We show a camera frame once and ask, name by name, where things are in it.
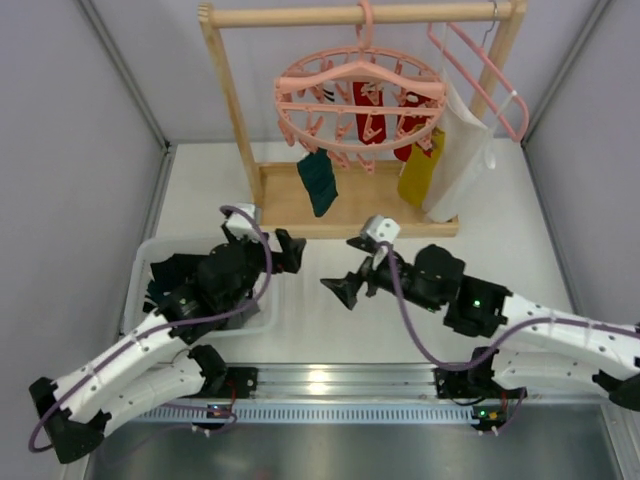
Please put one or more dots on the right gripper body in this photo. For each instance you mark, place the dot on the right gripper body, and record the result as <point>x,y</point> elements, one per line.
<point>365,280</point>

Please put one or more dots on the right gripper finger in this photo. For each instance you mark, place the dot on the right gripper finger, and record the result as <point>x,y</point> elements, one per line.
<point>364,244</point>
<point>346,289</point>

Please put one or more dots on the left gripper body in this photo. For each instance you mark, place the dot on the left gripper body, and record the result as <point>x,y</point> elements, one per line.
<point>273,249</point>

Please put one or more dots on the dark green sock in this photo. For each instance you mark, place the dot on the dark green sock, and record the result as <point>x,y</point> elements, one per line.
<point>316,173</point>

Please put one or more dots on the yellow sock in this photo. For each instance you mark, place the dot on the yellow sock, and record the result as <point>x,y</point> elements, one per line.
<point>418,168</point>

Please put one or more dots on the red sock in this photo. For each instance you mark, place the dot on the red sock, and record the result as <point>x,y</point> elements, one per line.
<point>371,128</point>
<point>408,124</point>

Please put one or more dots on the pink round clip hanger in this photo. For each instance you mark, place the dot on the pink round clip hanger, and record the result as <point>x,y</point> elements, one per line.
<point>307,120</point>

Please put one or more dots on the black striped sock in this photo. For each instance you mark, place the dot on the black striped sock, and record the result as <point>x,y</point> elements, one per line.
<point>329,95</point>

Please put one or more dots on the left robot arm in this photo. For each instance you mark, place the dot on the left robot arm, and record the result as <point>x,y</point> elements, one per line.
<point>163,357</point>

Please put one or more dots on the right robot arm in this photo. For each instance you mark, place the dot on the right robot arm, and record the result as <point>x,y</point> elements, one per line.
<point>530,345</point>

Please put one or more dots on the wooden clothes rack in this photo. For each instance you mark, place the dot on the wooden clothes rack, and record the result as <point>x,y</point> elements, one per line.
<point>276,186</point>

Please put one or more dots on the black sock in basket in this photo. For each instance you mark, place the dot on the black sock in basket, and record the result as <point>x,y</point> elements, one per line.
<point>168,275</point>

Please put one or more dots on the white plastic basket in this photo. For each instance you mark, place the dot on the white plastic basket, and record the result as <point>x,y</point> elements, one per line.
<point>255,321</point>

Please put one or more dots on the white mesh laundry bag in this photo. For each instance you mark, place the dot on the white mesh laundry bag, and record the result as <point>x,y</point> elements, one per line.
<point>466,153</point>

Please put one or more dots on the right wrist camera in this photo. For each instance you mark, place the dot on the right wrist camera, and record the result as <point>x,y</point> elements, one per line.
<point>379,229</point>

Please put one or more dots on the aluminium mounting rail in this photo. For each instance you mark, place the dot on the aluminium mounting rail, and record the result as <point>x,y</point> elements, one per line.
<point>345,382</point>

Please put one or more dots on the slotted cable duct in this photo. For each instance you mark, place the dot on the slotted cable duct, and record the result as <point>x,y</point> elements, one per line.
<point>446,413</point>

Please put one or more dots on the pink wire hanger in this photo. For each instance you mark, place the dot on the pink wire hanger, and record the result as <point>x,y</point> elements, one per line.
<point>513,98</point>

